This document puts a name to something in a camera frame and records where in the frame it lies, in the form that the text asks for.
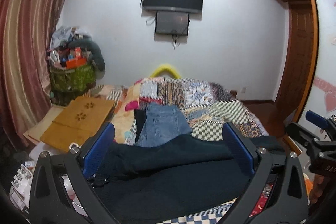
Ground orange box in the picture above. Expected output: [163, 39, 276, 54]
[66, 57, 87, 69]

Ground folded blue jeans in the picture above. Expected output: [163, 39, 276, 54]
[137, 103, 192, 147]

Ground folded black garment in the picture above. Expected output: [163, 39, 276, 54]
[133, 109, 146, 145]

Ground small black wall monitor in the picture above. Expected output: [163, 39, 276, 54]
[155, 11, 190, 36]

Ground floral orange blanket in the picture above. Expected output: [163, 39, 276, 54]
[86, 79, 144, 146]

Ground wooden lap desk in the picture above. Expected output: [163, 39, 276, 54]
[40, 96, 115, 152]

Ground green fabric storage bag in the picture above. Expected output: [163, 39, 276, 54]
[50, 64, 96, 93]

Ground striped red curtain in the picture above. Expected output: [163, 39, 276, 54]
[1, 0, 65, 149]

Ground dark teal pants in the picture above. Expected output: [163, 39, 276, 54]
[92, 134, 283, 217]

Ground patchwork patterned quilt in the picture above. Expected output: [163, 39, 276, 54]
[126, 77, 268, 141]

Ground yellow headboard arc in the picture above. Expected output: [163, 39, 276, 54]
[150, 64, 182, 79]

